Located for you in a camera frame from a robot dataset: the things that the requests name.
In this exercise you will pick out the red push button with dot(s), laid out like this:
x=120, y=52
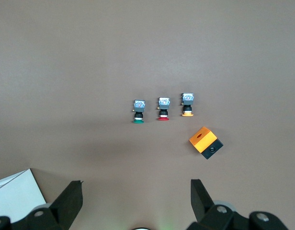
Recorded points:
x=163, y=107

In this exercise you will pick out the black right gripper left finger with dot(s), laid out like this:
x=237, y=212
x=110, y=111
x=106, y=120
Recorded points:
x=66, y=206

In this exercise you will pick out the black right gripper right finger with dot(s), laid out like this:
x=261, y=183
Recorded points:
x=205, y=208

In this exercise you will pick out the green push button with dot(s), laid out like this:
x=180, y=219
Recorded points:
x=139, y=110

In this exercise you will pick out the white drawer cabinet housing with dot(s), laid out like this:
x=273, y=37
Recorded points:
x=15, y=196

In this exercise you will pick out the yellow push button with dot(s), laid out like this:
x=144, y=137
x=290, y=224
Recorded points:
x=187, y=104

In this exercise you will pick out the orange black button box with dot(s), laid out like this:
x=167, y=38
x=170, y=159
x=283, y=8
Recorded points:
x=202, y=139

